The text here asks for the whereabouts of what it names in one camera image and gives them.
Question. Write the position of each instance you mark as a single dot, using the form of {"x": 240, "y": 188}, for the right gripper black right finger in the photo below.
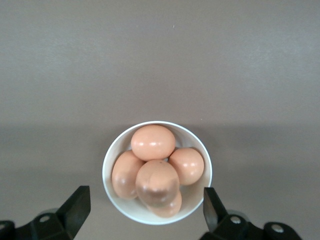
{"x": 215, "y": 217}

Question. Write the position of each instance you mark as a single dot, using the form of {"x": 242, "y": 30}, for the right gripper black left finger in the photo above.
{"x": 75, "y": 215}

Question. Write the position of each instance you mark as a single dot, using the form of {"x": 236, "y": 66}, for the brown egg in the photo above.
{"x": 171, "y": 209}
{"x": 157, "y": 182}
{"x": 123, "y": 175}
{"x": 187, "y": 166}
{"x": 153, "y": 142}

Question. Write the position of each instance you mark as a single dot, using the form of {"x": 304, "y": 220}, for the white round bowl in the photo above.
{"x": 130, "y": 210}

